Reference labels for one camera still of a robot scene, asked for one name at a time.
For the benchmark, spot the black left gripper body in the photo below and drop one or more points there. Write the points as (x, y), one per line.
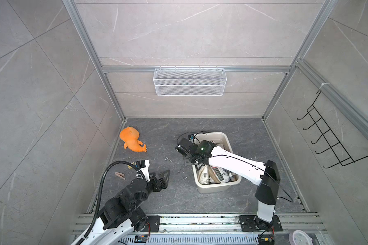
(151, 187)

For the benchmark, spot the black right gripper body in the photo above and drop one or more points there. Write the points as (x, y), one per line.
(191, 160)

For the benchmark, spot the map print glasses case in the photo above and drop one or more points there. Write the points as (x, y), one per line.
(203, 175)

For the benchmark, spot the beige plastic storage bin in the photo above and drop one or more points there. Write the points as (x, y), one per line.
(217, 186)

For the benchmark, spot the newspaper print case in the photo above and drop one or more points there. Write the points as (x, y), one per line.
(222, 175)

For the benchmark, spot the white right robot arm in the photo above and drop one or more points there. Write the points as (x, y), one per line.
(214, 149)

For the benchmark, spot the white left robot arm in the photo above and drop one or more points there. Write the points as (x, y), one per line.
(122, 214)

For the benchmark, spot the wooden clothespin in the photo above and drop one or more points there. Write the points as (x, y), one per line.
(120, 175)

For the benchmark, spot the orange plush toy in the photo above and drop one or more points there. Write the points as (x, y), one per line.
(130, 136)

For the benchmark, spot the white round clock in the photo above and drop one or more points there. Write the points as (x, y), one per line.
(299, 237)

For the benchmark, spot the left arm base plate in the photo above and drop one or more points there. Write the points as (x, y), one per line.
(152, 223)

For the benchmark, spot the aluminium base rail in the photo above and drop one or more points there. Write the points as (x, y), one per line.
(217, 229)

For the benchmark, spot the white wire mesh basket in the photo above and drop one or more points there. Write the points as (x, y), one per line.
(189, 81)

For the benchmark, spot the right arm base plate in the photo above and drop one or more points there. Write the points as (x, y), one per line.
(251, 223)

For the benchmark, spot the black wire hook rack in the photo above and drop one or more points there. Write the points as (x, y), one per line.
(333, 142)

